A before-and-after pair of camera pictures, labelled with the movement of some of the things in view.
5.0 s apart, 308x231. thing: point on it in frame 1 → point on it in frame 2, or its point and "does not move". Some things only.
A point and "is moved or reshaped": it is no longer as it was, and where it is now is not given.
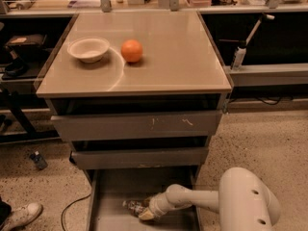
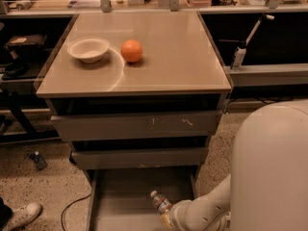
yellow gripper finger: (146, 216) → (166, 220)
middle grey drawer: (85, 159) does not move
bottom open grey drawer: (108, 190) does not move
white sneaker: (23, 216) does not move
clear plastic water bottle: (135, 206) is moved or reshaped
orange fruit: (131, 50) does not move
